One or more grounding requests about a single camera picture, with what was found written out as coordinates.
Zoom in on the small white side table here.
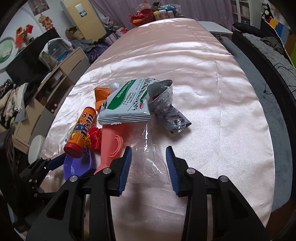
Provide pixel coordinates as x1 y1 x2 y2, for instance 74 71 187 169
198 21 233 36

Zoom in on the white bookshelf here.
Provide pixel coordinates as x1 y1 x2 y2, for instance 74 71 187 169
231 0 263 29

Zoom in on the purple plastic lid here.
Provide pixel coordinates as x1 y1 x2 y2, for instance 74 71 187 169
63 150 96 180

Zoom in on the purple curtain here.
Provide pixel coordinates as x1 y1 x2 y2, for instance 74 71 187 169
89 0 234 30

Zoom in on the orange crumpled paper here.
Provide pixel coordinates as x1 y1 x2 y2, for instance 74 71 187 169
94 87 110 112

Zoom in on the green white medicine packet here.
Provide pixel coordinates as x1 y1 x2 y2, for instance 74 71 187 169
98 78 160 126

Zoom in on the black television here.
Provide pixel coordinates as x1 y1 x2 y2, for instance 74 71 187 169
6 28 60 86

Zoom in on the red basket with items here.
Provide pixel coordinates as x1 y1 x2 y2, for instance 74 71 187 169
129 9 154 27

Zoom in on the wooden tv cabinet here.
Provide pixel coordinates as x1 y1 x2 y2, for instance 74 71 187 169
1 47 90 154

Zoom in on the black sofa bed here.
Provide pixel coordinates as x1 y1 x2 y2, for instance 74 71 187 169
232 22 296 163

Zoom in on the red orange snack canister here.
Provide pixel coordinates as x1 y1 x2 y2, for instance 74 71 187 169
64 106 96 158

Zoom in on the white round trash bin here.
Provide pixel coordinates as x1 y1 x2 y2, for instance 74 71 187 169
28 135 45 164

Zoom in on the pink satin tablecloth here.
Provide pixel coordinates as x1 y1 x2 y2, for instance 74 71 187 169
39 17 276 241

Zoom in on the clear plastic bag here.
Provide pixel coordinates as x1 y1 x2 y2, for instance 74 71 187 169
125 120 169 184

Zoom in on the striped knitted blanket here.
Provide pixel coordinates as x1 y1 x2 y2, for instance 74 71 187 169
265 16 295 66

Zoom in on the round green wall art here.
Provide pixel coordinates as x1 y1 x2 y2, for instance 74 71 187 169
0 37 19 70

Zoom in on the purple bag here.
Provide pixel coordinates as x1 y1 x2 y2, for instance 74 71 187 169
86 43 110 64

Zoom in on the silver foil wrapper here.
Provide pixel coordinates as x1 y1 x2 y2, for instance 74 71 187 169
147 80 192 136

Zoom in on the pink plastic scoop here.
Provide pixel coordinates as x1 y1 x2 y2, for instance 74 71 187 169
94 123 126 175

